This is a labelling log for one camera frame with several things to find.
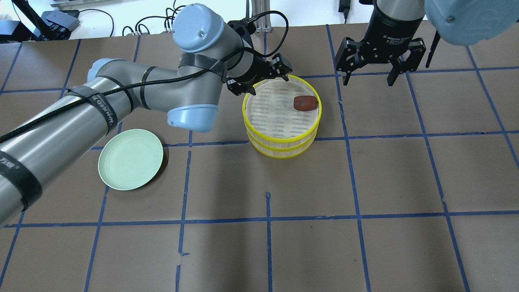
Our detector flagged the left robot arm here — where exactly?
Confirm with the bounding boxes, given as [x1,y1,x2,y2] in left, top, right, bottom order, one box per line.
[0,4,293,226]

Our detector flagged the light green bowl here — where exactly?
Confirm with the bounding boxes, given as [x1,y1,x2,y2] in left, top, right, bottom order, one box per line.
[98,129,164,191]

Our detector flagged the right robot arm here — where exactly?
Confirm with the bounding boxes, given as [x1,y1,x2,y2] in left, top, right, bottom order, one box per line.
[335,0,519,86]

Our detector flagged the brown bun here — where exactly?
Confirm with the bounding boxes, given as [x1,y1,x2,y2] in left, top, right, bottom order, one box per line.
[293,95,319,112]

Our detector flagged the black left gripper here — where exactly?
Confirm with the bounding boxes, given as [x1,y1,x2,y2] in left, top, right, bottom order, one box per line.
[226,20,293,96]

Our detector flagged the aluminium frame post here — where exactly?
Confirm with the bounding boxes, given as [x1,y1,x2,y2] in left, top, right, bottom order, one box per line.
[251,0,271,34]

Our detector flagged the yellow steamer layer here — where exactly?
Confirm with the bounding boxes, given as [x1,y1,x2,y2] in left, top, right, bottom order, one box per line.
[242,75,322,144]
[247,131,317,159]

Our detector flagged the yellow steamer top layer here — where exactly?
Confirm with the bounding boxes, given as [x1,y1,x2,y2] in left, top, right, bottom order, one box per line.
[242,75,322,144]

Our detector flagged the black camera stand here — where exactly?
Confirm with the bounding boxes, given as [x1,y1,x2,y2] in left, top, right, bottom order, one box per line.
[0,0,80,44]

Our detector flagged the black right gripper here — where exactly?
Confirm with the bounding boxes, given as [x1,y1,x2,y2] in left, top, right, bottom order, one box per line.
[335,8,426,86]

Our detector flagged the yellow steamer bottom layer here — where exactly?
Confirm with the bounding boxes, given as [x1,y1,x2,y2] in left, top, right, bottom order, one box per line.
[247,131,317,159]

